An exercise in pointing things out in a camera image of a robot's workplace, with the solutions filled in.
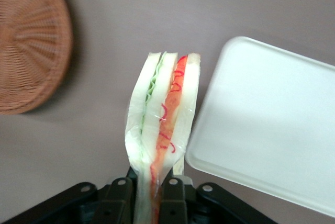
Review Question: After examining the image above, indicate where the brown round wicker basket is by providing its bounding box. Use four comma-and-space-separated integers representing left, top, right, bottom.
0, 0, 74, 116

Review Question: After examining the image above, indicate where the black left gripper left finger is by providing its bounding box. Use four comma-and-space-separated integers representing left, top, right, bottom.
91, 165, 138, 224

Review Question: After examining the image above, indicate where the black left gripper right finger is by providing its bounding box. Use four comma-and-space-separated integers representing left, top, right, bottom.
158, 167, 189, 224

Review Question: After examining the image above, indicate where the cream rectangular tray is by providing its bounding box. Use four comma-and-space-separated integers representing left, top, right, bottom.
185, 36, 335, 220

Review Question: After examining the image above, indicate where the triangle sandwich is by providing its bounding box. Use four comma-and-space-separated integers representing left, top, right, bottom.
124, 51, 203, 224

